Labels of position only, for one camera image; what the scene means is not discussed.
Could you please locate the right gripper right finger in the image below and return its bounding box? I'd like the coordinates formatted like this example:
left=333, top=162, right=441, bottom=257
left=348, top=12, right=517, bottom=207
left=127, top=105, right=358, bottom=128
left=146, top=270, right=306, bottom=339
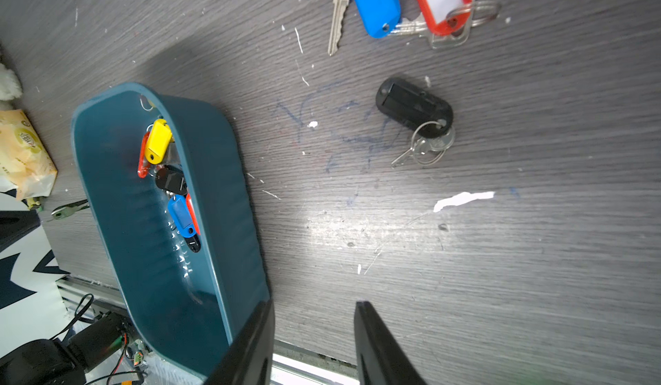
left=354, top=301, right=426, bottom=384

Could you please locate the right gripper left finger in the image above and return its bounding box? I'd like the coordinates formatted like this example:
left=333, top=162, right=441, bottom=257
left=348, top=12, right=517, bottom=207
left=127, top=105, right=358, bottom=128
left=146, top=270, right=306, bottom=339
left=203, top=300, right=275, bottom=385

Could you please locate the teal plastic storage box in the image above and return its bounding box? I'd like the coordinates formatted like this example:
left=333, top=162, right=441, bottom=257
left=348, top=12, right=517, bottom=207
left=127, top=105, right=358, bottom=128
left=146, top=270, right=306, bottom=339
left=72, top=83, right=270, bottom=377

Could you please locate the black tag key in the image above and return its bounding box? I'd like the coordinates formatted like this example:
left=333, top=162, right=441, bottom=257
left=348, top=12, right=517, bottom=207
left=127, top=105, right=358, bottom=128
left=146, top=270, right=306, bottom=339
left=375, top=77, right=456, bottom=168

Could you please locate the red tag key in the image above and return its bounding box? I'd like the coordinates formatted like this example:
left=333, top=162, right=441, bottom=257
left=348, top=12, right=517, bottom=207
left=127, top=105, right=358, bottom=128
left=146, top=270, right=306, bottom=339
left=413, top=0, right=502, bottom=49

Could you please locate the blue tag key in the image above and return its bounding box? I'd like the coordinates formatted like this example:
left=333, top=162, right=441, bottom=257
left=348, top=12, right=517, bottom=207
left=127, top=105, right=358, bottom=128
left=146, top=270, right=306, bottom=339
left=328, top=0, right=430, bottom=55

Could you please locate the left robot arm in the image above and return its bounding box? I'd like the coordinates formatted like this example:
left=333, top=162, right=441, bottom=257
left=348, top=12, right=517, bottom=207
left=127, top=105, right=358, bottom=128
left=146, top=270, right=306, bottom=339
left=1, top=313, right=137, bottom=385

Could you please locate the pile of keys in box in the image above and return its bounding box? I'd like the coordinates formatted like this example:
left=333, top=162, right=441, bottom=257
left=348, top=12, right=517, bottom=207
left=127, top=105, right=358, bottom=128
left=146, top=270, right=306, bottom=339
left=137, top=118, right=201, bottom=253

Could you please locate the tissue packet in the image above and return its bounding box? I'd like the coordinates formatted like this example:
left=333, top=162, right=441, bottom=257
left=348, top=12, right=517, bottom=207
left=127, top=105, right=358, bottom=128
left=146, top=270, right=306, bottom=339
left=1, top=110, right=58, bottom=200

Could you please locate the white teddy bear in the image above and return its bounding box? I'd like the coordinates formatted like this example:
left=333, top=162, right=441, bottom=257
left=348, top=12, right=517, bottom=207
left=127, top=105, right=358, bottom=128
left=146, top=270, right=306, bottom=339
left=0, top=63, right=23, bottom=102

